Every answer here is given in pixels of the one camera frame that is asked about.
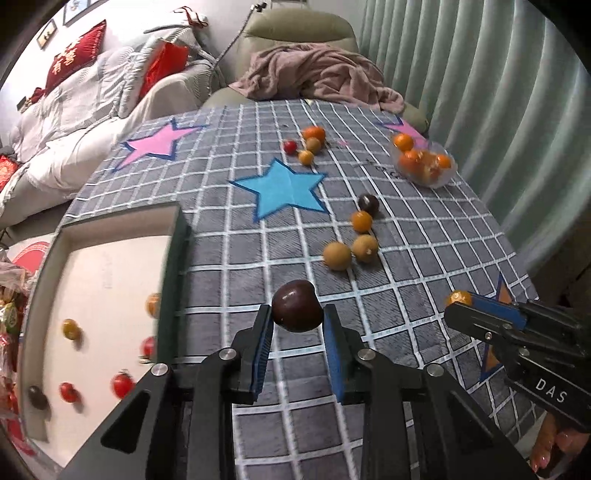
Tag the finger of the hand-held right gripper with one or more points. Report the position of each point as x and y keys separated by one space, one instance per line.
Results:
x=471 y=321
x=496 y=310

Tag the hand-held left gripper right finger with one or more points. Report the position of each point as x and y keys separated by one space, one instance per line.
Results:
x=334 y=357

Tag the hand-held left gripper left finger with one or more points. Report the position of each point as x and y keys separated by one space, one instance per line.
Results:
x=262 y=353

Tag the small orange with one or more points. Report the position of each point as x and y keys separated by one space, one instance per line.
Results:
x=409 y=161
x=153 y=304
x=314 y=133
x=361 y=221
x=458 y=298
x=403 y=141
x=443 y=160

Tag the dark purple round fruit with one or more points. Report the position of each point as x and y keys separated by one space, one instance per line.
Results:
x=37 y=397
x=297 y=307
x=368 y=203

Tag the white tray box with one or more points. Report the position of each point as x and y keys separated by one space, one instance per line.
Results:
x=115 y=277

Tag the person's right hand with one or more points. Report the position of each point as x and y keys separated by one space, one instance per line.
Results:
x=551 y=447

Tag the grey checked star tablecloth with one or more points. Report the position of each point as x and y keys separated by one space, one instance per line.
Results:
x=231 y=258

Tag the tan round fruit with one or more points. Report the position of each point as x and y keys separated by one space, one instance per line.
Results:
x=364 y=248
x=337 y=255

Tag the small red fruit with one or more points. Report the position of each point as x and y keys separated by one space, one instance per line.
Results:
x=122 y=385
x=68 y=391
x=289 y=146
x=148 y=347

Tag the pale yellow fruit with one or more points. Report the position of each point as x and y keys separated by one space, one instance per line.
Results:
x=428 y=171

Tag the small yellow fruit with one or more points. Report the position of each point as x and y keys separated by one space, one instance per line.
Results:
x=70 y=329

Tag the small yellow-brown fruit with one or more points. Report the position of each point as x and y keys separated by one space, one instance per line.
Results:
x=305 y=157

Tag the brown-green round fruit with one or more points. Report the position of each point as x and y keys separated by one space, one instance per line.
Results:
x=314 y=146

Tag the pale green curtain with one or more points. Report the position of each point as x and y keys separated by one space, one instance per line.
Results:
x=485 y=92

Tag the red and white bag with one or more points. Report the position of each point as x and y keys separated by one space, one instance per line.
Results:
x=32 y=251

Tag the pile of snack packets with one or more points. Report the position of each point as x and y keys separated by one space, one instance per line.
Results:
x=9 y=314

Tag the sofa with white cover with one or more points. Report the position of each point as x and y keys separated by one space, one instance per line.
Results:
x=83 y=129

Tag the pink blanket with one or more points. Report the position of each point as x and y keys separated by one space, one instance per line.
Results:
x=318 y=69

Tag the grey striped cushion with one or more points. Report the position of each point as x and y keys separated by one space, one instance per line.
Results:
x=134 y=78

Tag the plain red pillow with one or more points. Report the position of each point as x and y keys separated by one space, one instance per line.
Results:
x=161 y=64

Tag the selfie stick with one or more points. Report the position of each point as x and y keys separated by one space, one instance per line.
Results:
x=238 y=32

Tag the green leather armchair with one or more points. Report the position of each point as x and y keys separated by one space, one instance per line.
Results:
x=300 y=27

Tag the red pillow with gold print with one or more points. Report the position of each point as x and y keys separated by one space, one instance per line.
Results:
x=76 y=55

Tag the wall picture frame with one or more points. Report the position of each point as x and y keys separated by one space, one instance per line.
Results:
x=76 y=8
x=46 y=32

